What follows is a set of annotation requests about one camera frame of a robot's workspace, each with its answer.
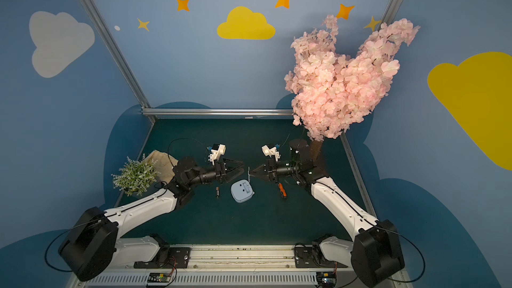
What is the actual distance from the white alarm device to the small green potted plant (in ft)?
1.13

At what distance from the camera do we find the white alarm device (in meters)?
0.90

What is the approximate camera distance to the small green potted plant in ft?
2.56

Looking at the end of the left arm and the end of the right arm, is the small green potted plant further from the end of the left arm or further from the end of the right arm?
the end of the right arm
